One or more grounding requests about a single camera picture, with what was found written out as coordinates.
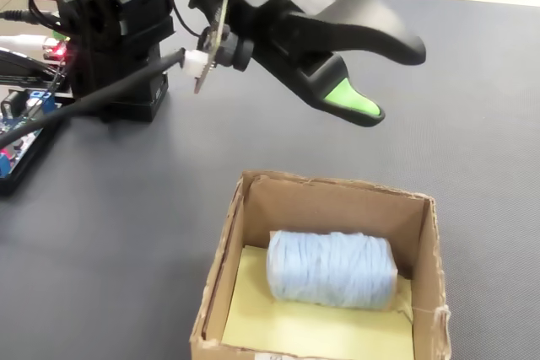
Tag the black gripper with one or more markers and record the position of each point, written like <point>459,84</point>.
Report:
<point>270,10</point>

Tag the blue yarn block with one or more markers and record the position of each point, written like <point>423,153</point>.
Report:
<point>329,267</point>

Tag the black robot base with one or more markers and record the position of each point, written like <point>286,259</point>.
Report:
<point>126,107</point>

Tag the open cardboard box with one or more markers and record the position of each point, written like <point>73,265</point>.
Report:
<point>337,204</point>

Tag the yellow paper sheet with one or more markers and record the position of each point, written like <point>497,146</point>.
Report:
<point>295,330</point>

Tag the small board with red light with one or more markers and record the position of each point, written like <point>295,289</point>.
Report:
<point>57,51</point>

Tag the blue controller circuit board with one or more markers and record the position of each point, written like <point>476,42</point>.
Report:
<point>42,100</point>

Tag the black power plug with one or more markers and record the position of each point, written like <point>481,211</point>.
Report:
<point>21,15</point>

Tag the blue electronics board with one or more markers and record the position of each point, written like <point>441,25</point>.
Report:
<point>8,188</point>

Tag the black camera circuit board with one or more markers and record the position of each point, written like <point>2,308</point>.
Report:
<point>236,52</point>

